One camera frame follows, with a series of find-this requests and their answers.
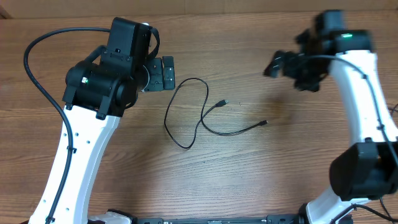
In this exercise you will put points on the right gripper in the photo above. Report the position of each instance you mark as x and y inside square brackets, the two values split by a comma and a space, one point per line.
[292, 58]

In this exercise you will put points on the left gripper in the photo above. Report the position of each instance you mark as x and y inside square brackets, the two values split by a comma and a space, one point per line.
[155, 66]

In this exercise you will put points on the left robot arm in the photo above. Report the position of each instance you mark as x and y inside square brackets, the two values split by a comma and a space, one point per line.
[99, 89]

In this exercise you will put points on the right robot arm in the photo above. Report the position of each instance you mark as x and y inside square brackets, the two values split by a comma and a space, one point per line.
[367, 170]

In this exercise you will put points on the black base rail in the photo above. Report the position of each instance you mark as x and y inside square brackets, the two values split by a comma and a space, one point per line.
[217, 219]

